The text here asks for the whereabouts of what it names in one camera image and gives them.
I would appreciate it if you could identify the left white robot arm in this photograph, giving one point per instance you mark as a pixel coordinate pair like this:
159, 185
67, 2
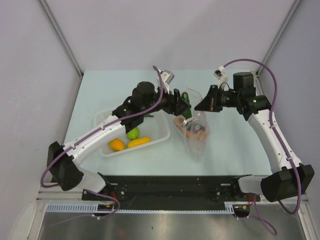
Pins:
64, 160

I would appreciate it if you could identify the papaya slice with red flesh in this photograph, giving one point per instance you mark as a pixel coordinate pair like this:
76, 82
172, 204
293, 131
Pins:
191, 128

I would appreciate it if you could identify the white plastic basket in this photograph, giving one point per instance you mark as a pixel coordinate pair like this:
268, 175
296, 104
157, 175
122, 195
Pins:
155, 127

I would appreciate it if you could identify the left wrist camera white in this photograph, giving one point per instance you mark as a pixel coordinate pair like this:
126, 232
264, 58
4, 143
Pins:
166, 78

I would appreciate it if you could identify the yellow green mango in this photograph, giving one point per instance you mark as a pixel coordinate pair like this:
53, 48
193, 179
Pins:
116, 145

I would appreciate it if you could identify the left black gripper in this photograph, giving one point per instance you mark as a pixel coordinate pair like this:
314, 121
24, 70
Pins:
175, 105

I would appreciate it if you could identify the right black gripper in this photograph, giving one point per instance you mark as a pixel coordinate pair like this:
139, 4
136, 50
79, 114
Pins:
210, 103

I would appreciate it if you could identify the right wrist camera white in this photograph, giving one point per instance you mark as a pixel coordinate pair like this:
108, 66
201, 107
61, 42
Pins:
220, 74

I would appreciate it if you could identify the green lime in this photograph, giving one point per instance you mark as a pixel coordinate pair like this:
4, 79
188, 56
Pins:
133, 134

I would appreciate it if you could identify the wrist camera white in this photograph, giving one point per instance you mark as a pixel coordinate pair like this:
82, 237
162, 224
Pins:
166, 78
220, 74

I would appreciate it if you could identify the green chili pepper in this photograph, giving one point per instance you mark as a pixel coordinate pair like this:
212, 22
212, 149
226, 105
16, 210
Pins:
149, 115

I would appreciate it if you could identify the clear zip top bag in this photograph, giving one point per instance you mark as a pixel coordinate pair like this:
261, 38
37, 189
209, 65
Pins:
195, 148

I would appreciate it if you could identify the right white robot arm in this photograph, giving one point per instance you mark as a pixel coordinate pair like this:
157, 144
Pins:
290, 177

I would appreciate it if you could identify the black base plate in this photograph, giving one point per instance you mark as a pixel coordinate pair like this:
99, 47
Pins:
175, 193

